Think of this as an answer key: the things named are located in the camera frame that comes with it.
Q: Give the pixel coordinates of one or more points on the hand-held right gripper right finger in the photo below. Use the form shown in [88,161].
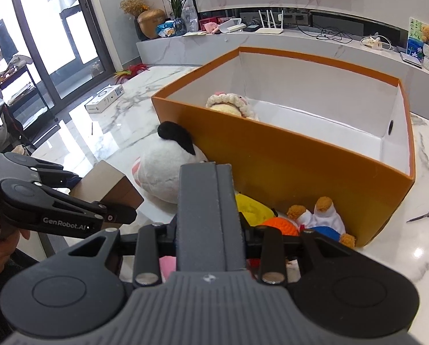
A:
[271,248]

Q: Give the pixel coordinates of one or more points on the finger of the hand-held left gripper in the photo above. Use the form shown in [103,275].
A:
[63,208]
[34,169]

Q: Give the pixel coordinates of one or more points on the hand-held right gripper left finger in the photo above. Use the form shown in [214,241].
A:
[148,248]

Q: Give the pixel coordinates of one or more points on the small brown cardboard box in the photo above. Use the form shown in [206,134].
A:
[103,187]

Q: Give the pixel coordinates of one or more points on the person's left hand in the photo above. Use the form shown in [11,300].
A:
[2,248]

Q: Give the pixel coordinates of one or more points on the orange crochet ball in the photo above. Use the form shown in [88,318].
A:
[280,227]

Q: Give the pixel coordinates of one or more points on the bright pink soft item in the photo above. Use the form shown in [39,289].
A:
[167,267]

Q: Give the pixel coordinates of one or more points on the yellow soft toy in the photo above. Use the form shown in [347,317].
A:
[254,210]

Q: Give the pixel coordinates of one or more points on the blue crochet toy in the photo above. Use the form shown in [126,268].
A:
[324,233]

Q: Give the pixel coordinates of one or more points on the small bear doll white clothes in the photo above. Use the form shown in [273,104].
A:
[322,217]

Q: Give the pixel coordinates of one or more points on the white plush with black tuft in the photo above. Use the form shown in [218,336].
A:
[164,172]

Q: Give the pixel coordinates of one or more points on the flat white product box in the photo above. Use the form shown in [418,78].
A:
[104,99]

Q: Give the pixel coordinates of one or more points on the black framed glass door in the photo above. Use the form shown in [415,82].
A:
[70,43]

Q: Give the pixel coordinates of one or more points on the plush doll with frilled hat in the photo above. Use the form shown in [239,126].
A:
[232,106]

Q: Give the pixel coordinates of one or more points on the metal scissors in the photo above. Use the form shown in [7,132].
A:
[426,215]

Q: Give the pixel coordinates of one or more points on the golden round vase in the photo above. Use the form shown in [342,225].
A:
[151,24]

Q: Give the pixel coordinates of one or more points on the blue white snack bag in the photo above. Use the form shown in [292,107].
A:
[166,28]

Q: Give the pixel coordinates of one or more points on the dried yellow flowers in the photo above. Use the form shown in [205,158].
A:
[134,4]

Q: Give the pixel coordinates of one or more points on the white marble tv console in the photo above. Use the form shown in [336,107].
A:
[185,48]

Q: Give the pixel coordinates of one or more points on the blue glass vase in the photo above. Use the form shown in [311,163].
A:
[179,27]

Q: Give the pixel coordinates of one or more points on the white router with antennas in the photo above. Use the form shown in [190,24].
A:
[270,28]

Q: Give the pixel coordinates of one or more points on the pink plush item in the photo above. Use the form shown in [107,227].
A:
[210,28]

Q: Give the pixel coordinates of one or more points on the white plastic tray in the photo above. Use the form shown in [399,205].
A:
[232,26]

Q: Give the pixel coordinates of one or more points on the grey tablet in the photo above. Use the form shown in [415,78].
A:
[410,59]

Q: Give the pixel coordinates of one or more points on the flower painting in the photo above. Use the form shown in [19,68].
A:
[413,43]

